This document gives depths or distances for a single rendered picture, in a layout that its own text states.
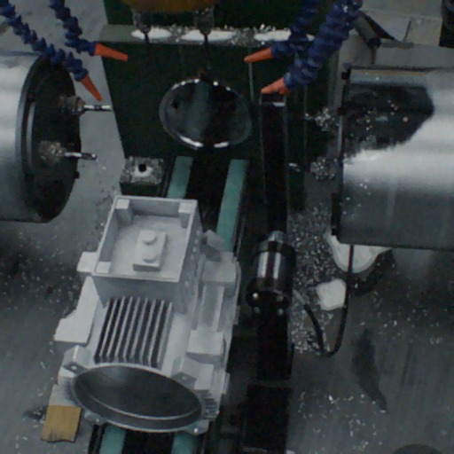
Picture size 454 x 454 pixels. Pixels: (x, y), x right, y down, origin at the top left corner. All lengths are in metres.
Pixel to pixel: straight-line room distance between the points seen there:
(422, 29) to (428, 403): 1.42
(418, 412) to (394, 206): 0.31
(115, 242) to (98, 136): 0.62
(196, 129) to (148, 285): 0.43
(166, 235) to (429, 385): 0.47
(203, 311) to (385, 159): 0.29
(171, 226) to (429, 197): 0.32
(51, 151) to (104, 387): 0.34
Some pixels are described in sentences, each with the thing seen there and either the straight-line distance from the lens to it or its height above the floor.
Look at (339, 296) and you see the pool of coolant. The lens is 1.31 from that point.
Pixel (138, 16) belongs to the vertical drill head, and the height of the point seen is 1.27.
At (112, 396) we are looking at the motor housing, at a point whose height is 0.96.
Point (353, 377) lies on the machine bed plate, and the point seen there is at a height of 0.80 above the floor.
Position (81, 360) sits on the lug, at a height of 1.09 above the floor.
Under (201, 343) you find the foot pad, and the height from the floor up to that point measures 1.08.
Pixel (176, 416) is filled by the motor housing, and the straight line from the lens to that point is 1.04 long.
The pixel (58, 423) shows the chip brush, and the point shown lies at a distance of 1.23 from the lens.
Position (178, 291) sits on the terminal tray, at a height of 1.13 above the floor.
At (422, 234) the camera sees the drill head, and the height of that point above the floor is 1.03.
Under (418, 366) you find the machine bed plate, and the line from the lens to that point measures 1.25.
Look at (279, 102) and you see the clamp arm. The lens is 0.93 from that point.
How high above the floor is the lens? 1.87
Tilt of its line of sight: 50 degrees down
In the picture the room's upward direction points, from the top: 7 degrees counter-clockwise
